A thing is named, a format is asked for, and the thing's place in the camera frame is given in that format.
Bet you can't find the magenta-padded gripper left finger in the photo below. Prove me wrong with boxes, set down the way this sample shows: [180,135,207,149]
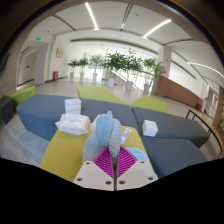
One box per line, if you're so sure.
[72,147,116,192]

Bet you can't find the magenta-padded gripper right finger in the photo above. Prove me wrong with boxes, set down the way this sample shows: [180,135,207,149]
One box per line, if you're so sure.
[115,146,159,192]

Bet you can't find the light blue towel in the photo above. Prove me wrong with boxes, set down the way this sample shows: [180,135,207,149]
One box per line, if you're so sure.
[81,110,158,181]

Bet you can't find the yellow upholstered bench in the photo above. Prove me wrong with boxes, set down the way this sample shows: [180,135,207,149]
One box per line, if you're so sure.
[39,123,154,183]

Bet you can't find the small white tag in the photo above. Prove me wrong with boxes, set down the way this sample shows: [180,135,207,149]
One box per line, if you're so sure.
[120,127,133,145]

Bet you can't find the small white cube box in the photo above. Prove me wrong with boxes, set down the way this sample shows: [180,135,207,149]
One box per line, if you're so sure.
[141,119,159,138]

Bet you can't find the white plastic-wrapped tissue pack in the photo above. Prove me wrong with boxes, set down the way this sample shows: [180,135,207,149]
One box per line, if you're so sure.
[54,112,91,136]

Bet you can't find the small green upholstered bench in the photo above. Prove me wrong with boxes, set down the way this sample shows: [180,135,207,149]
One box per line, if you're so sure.
[128,95,168,114]

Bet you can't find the white stacked box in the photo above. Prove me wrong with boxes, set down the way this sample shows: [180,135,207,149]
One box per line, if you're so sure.
[64,97,82,115]

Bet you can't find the long blue-grey upholstered bench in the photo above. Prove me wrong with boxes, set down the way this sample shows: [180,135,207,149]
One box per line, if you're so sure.
[15,93,141,142]

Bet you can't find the wooden black-framed table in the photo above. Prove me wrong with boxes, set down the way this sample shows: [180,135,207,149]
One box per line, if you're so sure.
[185,107,224,159]

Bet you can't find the brown wooden counter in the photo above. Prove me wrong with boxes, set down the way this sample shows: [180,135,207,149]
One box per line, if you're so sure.
[154,75,203,108]

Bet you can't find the long green upholstered bench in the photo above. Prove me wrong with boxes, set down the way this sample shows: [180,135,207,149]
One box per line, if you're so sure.
[8,85,36,108]

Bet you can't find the row of potted plants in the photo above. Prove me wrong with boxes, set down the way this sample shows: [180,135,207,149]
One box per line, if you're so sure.
[67,49,166,95]

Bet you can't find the ceiling light strips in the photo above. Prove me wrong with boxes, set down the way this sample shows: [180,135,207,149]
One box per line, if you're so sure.
[83,1,224,79]

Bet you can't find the yellow wall picture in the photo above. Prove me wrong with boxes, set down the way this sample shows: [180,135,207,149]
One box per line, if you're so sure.
[55,47,65,59]

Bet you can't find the black wall screen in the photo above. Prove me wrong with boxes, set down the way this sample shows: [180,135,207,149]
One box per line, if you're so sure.
[0,52,11,76]

